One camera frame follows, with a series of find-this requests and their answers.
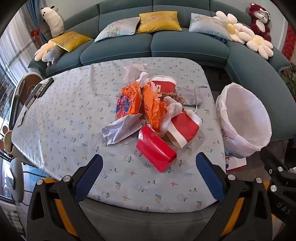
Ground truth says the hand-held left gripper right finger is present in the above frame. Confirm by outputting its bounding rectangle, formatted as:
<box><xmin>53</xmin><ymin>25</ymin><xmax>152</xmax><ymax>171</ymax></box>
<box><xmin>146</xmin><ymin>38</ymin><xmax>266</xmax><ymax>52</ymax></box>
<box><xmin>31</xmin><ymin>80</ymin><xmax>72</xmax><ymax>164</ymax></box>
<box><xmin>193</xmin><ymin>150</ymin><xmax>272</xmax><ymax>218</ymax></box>
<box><xmin>195</xmin><ymin>152</ymin><xmax>278</xmax><ymax>241</ymax></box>

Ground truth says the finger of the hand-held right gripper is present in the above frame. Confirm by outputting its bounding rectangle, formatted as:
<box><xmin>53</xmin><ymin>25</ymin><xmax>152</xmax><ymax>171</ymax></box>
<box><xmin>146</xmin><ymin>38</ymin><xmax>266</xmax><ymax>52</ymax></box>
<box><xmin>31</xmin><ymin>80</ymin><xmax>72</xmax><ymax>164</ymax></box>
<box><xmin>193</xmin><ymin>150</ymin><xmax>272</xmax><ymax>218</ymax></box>
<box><xmin>260</xmin><ymin>147</ymin><xmax>296</xmax><ymax>193</ymax></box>

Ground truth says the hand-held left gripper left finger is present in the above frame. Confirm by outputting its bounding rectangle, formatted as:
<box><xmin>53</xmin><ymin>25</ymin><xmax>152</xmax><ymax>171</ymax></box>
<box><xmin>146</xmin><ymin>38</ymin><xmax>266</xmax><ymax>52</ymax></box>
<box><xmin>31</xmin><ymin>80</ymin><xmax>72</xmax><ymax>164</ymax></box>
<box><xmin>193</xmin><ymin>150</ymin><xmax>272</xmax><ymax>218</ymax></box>
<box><xmin>26</xmin><ymin>153</ymin><xmax>104</xmax><ymax>241</ymax></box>

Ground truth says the red and white paper box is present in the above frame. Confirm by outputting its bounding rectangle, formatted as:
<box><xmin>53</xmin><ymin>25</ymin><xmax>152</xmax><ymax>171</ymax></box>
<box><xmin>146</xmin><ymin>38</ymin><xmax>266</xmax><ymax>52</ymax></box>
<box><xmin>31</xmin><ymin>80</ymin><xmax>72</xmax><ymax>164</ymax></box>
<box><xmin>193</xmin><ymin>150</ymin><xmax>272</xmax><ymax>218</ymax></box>
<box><xmin>167</xmin><ymin>110</ymin><xmax>202</xmax><ymax>149</ymax></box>

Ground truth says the white paper bag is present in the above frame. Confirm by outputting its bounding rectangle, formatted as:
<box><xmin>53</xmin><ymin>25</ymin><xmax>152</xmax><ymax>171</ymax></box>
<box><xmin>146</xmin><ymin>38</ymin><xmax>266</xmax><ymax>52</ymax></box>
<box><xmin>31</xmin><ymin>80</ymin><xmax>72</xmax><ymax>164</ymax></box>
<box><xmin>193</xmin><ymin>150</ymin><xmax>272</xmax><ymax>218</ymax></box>
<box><xmin>101</xmin><ymin>113</ymin><xmax>143</xmax><ymax>146</ymax></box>

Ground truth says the bin with white liner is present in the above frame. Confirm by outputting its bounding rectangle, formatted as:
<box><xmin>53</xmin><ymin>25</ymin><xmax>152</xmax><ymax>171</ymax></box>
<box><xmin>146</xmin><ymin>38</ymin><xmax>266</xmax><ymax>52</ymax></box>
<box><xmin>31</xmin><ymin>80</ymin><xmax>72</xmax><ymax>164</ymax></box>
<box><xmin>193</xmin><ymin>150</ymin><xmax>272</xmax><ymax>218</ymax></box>
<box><xmin>216</xmin><ymin>82</ymin><xmax>273</xmax><ymax>159</ymax></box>

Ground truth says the white tissue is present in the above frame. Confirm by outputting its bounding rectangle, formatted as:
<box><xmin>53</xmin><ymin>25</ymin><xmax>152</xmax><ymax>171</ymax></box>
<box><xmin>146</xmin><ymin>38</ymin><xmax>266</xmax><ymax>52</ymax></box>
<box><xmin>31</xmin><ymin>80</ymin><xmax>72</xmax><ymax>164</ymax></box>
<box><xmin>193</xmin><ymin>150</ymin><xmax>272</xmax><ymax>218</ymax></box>
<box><xmin>123</xmin><ymin>63</ymin><xmax>148</xmax><ymax>84</ymax></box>
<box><xmin>161</xmin><ymin>96</ymin><xmax>184</xmax><ymax>131</ymax></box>

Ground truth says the orange printed plastic bag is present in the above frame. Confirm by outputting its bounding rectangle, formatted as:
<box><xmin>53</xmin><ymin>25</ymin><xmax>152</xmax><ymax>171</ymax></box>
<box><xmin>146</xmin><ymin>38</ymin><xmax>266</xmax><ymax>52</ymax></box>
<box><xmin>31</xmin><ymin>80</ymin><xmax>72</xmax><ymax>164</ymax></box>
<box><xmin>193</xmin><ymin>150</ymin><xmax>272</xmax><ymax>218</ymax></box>
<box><xmin>115</xmin><ymin>83</ymin><xmax>142</xmax><ymax>120</ymax></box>

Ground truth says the brown bead string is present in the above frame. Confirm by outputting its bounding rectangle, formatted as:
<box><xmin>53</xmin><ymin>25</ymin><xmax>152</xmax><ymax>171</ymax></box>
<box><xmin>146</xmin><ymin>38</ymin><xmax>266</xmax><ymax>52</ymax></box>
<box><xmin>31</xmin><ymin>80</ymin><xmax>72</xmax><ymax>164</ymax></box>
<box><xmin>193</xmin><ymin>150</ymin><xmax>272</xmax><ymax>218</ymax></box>
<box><xmin>160</xmin><ymin>91</ymin><xmax>186</xmax><ymax>104</ymax></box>

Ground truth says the red paper cup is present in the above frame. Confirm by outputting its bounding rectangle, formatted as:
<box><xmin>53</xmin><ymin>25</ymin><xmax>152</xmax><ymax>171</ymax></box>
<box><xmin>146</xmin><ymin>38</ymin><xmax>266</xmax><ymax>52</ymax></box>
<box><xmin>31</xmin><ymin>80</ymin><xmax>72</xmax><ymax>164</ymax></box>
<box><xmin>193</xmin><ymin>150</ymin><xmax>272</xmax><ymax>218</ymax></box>
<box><xmin>150</xmin><ymin>75</ymin><xmax>177</xmax><ymax>94</ymax></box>

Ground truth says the printed paper sheet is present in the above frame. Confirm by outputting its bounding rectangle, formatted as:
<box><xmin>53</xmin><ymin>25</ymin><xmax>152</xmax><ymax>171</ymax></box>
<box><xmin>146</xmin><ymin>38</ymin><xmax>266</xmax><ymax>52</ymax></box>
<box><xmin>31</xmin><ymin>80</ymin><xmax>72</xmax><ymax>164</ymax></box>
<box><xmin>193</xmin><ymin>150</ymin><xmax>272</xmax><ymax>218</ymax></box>
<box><xmin>225</xmin><ymin>153</ymin><xmax>247</xmax><ymax>173</ymax></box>

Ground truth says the floral light blue tablecloth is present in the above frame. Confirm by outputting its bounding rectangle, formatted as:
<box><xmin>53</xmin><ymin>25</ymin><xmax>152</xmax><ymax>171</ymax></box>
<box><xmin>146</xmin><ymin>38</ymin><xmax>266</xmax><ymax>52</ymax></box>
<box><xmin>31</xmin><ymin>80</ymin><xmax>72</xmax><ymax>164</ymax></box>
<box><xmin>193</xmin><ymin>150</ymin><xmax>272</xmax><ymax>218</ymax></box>
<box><xmin>11</xmin><ymin>57</ymin><xmax>226</xmax><ymax>213</ymax></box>

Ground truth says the grey upholstered seat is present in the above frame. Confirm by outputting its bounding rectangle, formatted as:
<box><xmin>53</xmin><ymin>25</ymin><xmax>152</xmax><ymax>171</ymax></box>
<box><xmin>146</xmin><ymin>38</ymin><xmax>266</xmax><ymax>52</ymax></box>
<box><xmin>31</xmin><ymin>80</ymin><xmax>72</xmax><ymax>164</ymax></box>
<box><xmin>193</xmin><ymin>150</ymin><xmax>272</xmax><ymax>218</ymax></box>
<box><xmin>79</xmin><ymin>197</ymin><xmax>222</xmax><ymax>241</ymax></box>

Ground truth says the grey fabric pouch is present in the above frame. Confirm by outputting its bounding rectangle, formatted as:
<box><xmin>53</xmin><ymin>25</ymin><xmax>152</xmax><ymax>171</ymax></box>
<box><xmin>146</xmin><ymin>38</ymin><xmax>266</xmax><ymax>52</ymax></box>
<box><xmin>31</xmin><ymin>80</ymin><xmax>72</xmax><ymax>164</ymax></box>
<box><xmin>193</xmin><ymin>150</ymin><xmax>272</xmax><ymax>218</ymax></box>
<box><xmin>177</xmin><ymin>85</ymin><xmax>208</xmax><ymax>107</ymax></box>

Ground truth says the green potted plant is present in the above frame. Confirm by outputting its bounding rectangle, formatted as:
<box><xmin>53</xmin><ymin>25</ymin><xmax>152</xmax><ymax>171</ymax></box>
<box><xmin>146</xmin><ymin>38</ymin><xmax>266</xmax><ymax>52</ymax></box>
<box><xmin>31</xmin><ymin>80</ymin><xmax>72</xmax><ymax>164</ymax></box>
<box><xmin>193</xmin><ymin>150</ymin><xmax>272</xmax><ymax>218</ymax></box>
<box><xmin>280</xmin><ymin>67</ymin><xmax>296</xmax><ymax>95</ymax></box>

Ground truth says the black and silver remote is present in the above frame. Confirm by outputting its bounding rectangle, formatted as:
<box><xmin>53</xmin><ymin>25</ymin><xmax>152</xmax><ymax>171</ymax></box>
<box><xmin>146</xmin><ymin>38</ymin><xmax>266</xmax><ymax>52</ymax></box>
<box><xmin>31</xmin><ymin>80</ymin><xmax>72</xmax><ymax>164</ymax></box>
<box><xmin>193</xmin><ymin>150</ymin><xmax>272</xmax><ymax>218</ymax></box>
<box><xmin>24</xmin><ymin>84</ymin><xmax>43</xmax><ymax>107</ymax></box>

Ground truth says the wooden chair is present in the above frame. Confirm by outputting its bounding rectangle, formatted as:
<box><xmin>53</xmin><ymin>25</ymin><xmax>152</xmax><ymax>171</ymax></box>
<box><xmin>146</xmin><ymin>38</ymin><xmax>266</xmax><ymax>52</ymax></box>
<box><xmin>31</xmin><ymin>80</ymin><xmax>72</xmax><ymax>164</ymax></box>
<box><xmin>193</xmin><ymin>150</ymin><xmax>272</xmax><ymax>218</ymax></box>
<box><xmin>9</xmin><ymin>71</ymin><xmax>43</xmax><ymax>130</ymax></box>

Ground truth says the white daisy pillow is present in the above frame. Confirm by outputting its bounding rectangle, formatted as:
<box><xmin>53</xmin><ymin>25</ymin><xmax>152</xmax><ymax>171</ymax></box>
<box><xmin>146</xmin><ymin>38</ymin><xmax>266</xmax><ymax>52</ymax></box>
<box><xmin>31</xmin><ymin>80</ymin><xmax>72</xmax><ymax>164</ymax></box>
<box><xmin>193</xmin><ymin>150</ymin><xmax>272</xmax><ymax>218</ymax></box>
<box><xmin>212</xmin><ymin>10</ymin><xmax>253</xmax><ymax>45</ymax></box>
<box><xmin>240</xmin><ymin>30</ymin><xmax>275</xmax><ymax>59</ymax></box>
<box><xmin>34</xmin><ymin>43</ymin><xmax>56</xmax><ymax>62</ymax></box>

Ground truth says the grey plush toy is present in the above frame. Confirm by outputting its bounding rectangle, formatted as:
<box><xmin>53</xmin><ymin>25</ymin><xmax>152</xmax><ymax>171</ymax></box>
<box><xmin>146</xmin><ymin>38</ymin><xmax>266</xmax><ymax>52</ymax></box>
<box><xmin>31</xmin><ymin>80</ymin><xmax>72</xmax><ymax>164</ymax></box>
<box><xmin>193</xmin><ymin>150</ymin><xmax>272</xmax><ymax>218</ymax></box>
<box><xmin>46</xmin><ymin>46</ymin><xmax>62</xmax><ymax>67</ymax></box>

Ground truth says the teal sofa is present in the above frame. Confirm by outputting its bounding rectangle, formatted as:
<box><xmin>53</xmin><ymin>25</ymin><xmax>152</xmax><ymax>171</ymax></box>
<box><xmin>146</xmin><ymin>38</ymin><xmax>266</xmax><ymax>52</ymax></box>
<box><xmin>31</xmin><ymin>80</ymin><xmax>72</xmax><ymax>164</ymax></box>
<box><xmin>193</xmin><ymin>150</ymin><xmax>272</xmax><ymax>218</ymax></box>
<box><xmin>28</xmin><ymin>0</ymin><xmax>296</xmax><ymax>142</ymax></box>

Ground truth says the yellow embroidered cushion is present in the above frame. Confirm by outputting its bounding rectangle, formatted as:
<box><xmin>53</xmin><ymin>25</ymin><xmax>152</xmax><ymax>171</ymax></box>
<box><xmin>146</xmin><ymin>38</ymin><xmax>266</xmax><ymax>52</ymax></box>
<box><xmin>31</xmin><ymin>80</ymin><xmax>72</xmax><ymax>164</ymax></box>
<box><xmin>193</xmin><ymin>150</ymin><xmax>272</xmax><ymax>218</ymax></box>
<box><xmin>50</xmin><ymin>31</ymin><xmax>92</xmax><ymax>53</ymax></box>
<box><xmin>137</xmin><ymin>11</ymin><xmax>183</xmax><ymax>33</ymax></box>

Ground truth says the red teddy bear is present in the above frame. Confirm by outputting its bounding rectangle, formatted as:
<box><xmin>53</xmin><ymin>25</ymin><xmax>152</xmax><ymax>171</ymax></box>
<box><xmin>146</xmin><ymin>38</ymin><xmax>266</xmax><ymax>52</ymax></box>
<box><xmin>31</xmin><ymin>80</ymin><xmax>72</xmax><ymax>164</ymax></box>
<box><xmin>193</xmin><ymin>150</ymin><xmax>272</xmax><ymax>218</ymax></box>
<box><xmin>248</xmin><ymin>3</ymin><xmax>272</xmax><ymax>42</ymax></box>

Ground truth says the light blue embroidered cushion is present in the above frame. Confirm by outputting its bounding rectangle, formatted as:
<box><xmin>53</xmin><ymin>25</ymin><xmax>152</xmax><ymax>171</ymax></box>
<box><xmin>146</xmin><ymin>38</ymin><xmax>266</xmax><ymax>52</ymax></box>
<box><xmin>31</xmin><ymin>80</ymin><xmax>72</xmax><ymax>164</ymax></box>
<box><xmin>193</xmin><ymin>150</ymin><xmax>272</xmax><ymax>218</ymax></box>
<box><xmin>94</xmin><ymin>17</ymin><xmax>141</xmax><ymax>43</ymax></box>
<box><xmin>188</xmin><ymin>13</ymin><xmax>232</xmax><ymax>42</ymax></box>

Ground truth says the red bow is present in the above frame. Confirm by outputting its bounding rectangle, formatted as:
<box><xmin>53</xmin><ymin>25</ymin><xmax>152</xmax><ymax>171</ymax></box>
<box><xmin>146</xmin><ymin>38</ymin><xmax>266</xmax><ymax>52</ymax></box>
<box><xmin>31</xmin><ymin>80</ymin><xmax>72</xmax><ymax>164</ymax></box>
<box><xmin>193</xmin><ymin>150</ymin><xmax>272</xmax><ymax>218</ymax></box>
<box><xmin>31</xmin><ymin>27</ymin><xmax>41</xmax><ymax>43</ymax></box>

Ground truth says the white plush toy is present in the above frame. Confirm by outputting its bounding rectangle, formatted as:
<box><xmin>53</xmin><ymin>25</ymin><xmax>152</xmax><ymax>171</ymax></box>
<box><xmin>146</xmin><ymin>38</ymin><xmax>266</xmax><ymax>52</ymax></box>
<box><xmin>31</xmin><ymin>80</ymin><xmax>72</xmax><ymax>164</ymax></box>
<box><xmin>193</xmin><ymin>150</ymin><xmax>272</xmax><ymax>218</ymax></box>
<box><xmin>39</xmin><ymin>6</ymin><xmax>65</xmax><ymax>38</ymax></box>

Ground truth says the blue curtain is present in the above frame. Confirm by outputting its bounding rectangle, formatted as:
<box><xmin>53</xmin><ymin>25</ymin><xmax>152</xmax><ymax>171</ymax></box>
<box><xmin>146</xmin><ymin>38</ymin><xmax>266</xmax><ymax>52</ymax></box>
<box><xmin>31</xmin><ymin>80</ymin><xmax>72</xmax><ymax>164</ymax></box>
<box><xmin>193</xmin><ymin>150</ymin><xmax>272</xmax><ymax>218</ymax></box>
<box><xmin>23</xmin><ymin>0</ymin><xmax>50</xmax><ymax>45</ymax></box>

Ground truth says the red wall hanging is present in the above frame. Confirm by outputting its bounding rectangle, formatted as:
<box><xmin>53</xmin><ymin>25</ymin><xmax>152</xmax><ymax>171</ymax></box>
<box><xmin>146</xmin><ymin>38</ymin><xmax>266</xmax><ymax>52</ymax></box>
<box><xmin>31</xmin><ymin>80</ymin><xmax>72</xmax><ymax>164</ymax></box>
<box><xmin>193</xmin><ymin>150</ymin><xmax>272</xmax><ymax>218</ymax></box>
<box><xmin>282</xmin><ymin>23</ymin><xmax>296</xmax><ymax>62</ymax></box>

